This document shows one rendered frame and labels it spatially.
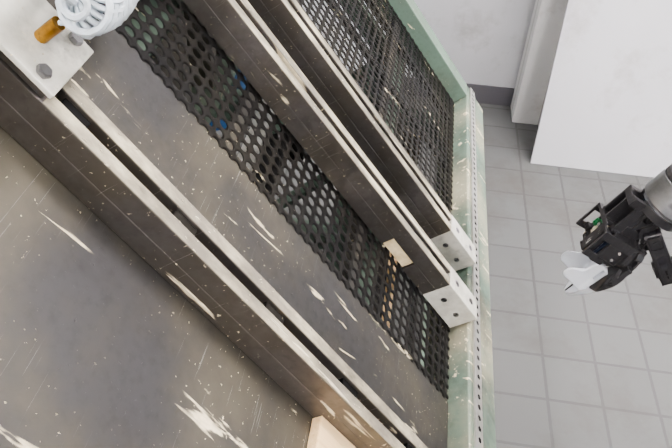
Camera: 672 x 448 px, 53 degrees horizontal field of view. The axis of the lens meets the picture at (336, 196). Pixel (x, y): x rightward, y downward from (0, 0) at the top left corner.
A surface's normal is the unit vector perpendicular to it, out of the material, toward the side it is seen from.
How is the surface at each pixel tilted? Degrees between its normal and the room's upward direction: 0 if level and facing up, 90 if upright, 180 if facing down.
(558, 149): 81
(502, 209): 0
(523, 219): 0
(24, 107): 90
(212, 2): 90
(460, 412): 38
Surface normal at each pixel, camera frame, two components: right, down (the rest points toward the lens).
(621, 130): -0.13, 0.49
